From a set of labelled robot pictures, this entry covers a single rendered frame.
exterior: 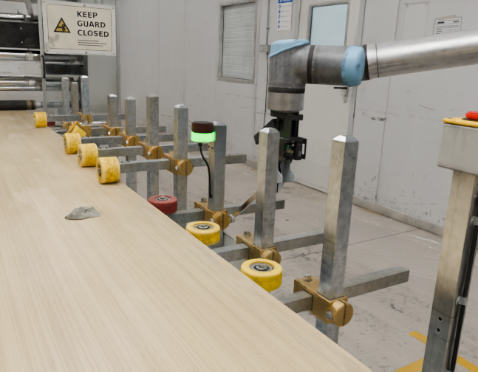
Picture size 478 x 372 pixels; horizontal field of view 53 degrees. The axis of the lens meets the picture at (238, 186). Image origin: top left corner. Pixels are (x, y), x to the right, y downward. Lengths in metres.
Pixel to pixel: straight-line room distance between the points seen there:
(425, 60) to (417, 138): 2.92
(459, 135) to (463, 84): 3.23
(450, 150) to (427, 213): 3.46
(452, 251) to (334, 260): 0.27
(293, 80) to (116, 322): 0.68
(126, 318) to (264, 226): 0.49
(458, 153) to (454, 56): 0.58
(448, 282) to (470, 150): 0.20
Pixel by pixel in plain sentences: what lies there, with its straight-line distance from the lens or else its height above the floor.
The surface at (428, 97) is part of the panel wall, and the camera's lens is 4.12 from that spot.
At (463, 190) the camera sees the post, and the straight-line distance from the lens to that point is 0.75.
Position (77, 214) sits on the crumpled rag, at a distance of 1.24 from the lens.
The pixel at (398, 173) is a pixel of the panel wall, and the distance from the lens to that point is 4.32.
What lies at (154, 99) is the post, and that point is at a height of 1.14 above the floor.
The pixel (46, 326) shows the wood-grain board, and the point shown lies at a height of 0.90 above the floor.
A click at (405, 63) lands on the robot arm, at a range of 1.28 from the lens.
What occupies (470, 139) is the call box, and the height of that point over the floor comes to 1.20.
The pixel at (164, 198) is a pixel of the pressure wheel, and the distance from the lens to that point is 1.35.
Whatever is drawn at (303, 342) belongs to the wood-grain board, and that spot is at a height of 0.90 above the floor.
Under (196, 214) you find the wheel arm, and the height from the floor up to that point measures 0.85.
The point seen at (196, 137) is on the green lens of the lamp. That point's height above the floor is 1.08.
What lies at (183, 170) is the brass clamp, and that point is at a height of 0.94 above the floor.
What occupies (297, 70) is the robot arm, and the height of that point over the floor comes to 1.27.
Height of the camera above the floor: 1.29
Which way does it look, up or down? 15 degrees down
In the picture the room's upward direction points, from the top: 2 degrees clockwise
